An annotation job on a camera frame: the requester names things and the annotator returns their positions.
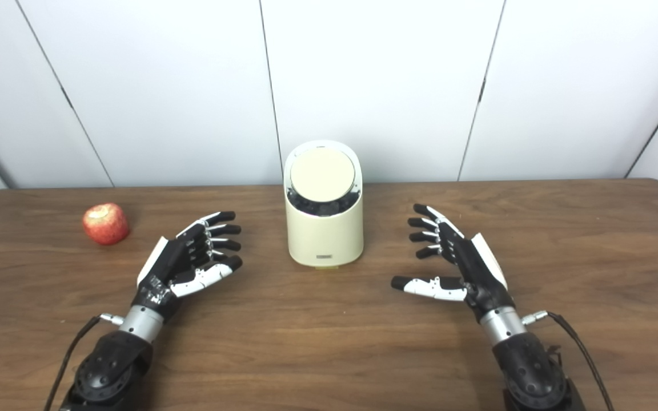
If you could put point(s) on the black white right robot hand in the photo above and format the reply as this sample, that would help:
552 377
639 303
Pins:
477 274

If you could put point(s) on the red apple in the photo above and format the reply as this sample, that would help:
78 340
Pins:
105 224

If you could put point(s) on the cream-colored bin body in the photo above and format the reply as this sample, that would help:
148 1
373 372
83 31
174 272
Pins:
323 240

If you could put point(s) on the cream round bin lid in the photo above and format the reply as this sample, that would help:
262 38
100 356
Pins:
322 174

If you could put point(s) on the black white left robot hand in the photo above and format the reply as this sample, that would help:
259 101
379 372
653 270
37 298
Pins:
163 268

